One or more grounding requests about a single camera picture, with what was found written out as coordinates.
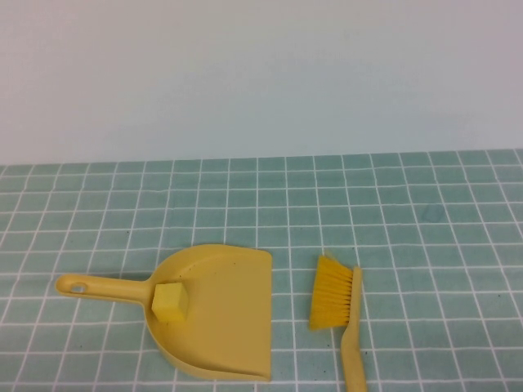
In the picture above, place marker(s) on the yellow hand brush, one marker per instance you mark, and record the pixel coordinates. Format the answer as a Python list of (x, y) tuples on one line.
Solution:
[(331, 294)]

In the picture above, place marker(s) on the yellow plastic dustpan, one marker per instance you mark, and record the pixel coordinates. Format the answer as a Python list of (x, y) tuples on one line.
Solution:
[(229, 318)]

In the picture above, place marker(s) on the yellow foam cube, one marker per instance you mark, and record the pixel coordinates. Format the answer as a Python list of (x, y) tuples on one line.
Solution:
[(167, 302)]

